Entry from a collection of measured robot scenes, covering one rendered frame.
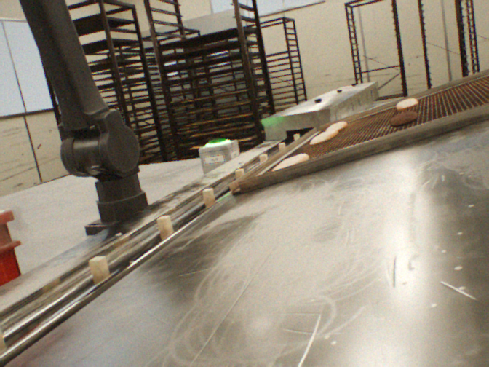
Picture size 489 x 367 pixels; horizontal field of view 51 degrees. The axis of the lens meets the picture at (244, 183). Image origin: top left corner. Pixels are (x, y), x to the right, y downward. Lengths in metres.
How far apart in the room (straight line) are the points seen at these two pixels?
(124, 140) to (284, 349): 0.68
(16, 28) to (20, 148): 1.50
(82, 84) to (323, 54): 7.21
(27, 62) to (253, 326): 7.00
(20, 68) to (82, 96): 6.24
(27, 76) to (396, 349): 7.00
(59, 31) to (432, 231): 0.67
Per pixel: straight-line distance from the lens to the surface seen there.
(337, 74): 7.92
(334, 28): 7.93
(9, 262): 0.66
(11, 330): 0.48
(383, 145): 0.56
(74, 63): 0.83
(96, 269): 0.54
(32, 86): 7.13
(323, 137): 0.84
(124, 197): 0.86
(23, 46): 7.20
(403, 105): 0.94
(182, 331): 0.25
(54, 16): 0.83
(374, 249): 0.26
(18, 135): 6.81
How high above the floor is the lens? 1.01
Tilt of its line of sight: 11 degrees down
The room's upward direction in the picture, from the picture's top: 11 degrees counter-clockwise
